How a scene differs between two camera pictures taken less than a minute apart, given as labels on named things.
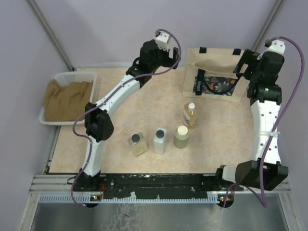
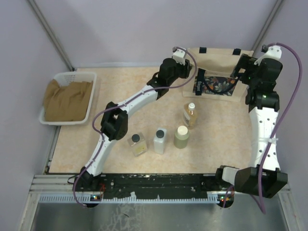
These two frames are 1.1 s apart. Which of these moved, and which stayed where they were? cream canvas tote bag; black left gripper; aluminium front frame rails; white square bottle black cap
Moved: black left gripper
Stayed: cream canvas tote bag; aluminium front frame rails; white square bottle black cap
